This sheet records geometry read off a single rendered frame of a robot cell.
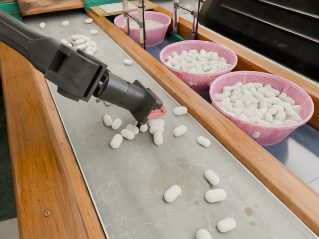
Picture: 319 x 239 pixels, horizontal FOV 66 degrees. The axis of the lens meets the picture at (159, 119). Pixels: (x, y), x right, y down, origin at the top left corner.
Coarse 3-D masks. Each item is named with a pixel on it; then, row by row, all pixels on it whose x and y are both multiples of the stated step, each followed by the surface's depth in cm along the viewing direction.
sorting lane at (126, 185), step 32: (64, 32) 109; (160, 96) 70; (96, 128) 60; (192, 128) 60; (96, 160) 52; (128, 160) 52; (160, 160) 52; (192, 160) 52; (224, 160) 52; (96, 192) 46; (128, 192) 46; (160, 192) 46; (192, 192) 46; (256, 192) 46; (128, 224) 41; (160, 224) 41; (192, 224) 41; (256, 224) 41; (288, 224) 41
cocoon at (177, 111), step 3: (177, 108) 63; (180, 108) 63; (183, 108) 63; (186, 108) 63; (174, 111) 63; (177, 111) 62; (180, 111) 63; (183, 111) 63; (186, 111) 63; (177, 114) 63; (180, 114) 63
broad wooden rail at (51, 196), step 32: (0, 64) 81; (32, 96) 66; (32, 128) 56; (64, 128) 60; (32, 160) 49; (64, 160) 49; (32, 192) 43; (64, 192) 43; (32, 224) 39; (64, 224) 39; (96, 224) 40
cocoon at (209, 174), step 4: (208, 172) 47; (212, 172) 47; (208, 176) 47; (212, 176) 46; (216, 176) 46; (208, 180) 47; (212, 180) 46; (216, 180) 46; (212, 184) 47; (216, 184) 46
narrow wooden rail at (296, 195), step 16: (96, 16) 119; (112, 32) 103; (128, 48) 90; (144, 64) 81; (160, 64) 80; (160, 80) 73; (176, 80) 73; (176, 96) 68; (192, 96) 66; (192, 112) 63; (208, 112) 61; (208, 128) 58; (224, 128) 56; (224, 144) 55; (240, 144) 52; (256, 144) 52; (240, 160) 51; (256, 160) 49; (272, 160) 49; (256, 176) 48; (272, 176) 46; (288, 176) 46; (272, 192) 46; (288, 192) 43; (304, 192) 43; (288, 208) 43; (304, 208) 41
